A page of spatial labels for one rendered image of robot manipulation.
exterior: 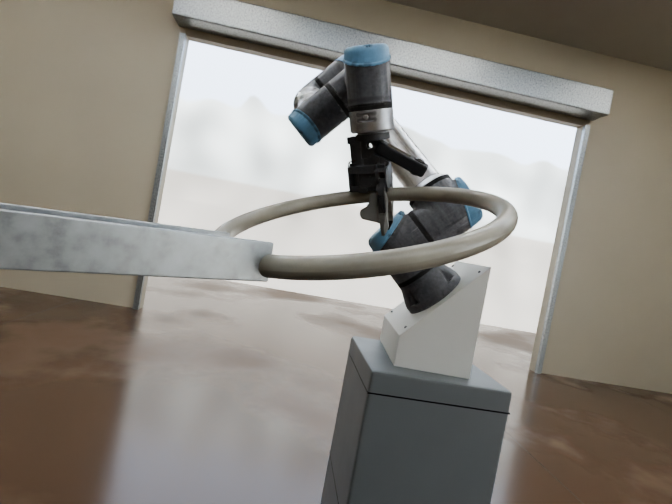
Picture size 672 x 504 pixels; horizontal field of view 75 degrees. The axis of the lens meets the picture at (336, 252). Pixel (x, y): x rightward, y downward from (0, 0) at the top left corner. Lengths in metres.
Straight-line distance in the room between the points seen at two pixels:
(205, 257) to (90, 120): 5.23
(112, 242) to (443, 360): 1.02
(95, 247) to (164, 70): 5.17
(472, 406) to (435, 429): 0.12
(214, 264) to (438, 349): 0.90
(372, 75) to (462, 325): 0.74
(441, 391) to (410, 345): 0.15
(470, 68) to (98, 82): 4.11
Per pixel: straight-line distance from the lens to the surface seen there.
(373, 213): 0.93
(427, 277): 1.32
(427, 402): 1.26
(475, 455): 1.37
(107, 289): 5.56
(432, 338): 1.29
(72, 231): 0.46
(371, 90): 0.90
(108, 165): 5.55
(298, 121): 1.02
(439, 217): 1.30
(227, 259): 0.52
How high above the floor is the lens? 1.17
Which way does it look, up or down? 2 degrees down
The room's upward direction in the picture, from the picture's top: 10 degrees clockwise
